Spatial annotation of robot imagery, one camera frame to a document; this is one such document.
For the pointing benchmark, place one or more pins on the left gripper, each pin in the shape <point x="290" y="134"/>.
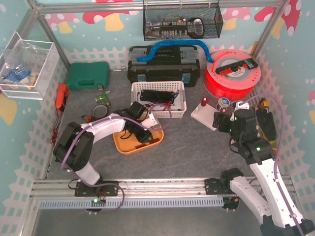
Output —
<point x="141" y="133"/>

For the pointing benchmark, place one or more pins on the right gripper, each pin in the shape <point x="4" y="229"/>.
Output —
<point x="217" y="120"/>

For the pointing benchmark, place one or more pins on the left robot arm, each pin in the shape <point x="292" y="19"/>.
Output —
<point x="74" y="146"/>

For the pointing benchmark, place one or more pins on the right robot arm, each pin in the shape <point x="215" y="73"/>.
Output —
<point x="275" y="210"/>

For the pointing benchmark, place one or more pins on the orange plastic tray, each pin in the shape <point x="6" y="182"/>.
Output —
<point x="127" y="146"/>

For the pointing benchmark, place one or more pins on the small red springs row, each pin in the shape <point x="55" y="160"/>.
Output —
<point x="147" y="144"/>

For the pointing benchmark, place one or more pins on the black yellow work glove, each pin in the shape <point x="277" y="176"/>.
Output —
<point x="267" y="126"/>

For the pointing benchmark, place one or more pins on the black perforated metal plate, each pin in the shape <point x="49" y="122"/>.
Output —
<point x="157" y="96"/>

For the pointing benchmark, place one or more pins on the white perforated plastic basket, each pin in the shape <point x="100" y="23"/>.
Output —
<point x="175" y="109"/>

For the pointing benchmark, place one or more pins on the white peg board base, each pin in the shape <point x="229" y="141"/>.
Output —
<point x="205" y="115"/>

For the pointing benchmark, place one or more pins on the red filament spool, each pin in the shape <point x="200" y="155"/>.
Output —
<point x="234" y="86"/>

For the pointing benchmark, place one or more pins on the black connector strip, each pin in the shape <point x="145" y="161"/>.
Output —
<point x="249" y="63"/>

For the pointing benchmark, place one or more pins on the black plastic toolbox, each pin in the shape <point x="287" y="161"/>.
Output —
<point x="173" y="63"/>

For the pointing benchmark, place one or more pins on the green plastic tool case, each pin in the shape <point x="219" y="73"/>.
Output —
<point x="88" y="75"/>

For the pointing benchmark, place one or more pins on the orange multimeter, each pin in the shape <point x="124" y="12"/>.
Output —
<point x="62" y="95"/>

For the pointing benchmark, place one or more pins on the clear acrylic box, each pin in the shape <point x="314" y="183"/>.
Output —
<point x="41" y="57"/>

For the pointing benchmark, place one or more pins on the blue white glove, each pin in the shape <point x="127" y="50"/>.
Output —
<point x="19" y="74"/>

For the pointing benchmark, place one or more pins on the solder wire spool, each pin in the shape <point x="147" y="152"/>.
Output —
<point x="223" y="103"/>

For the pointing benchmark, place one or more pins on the yellow handled tool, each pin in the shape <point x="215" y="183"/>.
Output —
<point x="263" y="104"/>

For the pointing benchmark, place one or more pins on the orange handled pliers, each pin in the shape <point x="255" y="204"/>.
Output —
<point x="87" y="118"/>

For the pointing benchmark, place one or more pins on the aluminium rail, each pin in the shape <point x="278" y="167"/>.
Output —
<point x="133" y="188"/>

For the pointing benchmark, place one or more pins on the black wire mesh basket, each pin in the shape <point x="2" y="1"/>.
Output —
<point x="176" y="22"/>

